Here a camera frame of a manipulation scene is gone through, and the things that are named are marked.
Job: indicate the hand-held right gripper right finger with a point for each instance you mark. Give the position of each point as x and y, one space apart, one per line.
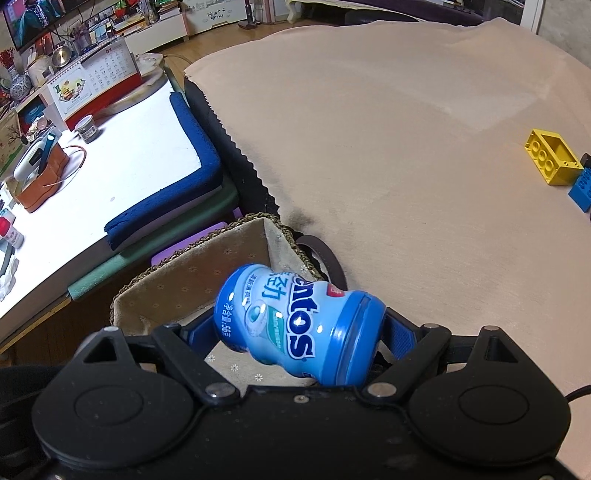
401 337

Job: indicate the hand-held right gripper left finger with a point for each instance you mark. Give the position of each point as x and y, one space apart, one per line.
203 332

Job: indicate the woven lined basket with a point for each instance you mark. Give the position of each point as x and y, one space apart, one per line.
184 277

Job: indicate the blue candy bottle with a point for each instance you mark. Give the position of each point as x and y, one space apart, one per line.
277 318

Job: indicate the blue building block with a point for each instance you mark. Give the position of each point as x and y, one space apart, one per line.
582 191

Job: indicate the yellow building block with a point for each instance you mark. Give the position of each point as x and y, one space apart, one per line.
561 161

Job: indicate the purple foam mat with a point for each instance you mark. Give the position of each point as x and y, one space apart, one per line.
194 242

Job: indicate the green foam mat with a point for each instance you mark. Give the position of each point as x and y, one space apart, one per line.
138 258

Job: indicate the beige blanket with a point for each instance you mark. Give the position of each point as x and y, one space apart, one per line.
392 161

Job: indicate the blue cushion pad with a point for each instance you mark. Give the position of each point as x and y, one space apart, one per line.
203 152

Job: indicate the black zigzag-edged mat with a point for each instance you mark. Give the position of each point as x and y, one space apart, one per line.
217 138

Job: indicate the red-capped small bottle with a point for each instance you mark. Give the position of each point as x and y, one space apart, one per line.
11 233

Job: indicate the brown leather organiser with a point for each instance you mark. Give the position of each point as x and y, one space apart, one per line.
44 184

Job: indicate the small lidded jar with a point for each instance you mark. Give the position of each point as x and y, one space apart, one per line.
87 130

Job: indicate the white handheld device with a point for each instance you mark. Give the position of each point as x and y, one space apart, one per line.
32 159

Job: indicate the dark small object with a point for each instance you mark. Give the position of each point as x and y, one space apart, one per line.
586 159

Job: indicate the round marble board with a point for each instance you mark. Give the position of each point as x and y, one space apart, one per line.
147 69

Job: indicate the desk calendar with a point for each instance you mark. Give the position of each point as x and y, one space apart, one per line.
87 85

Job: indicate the tree picture card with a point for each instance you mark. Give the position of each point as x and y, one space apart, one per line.
9 138

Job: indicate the white television stand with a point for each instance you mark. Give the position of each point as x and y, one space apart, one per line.
157 30

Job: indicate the blue and white vase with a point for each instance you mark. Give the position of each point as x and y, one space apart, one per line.
20 86

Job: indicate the white drawn-on cabinet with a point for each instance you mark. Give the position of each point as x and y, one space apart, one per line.
212 16

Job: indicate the stick vacuum cleaner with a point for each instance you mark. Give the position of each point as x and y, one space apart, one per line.
249 14

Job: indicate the purple sofa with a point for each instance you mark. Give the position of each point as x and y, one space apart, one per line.
392 7

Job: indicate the television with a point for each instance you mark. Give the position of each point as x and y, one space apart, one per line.
32 18

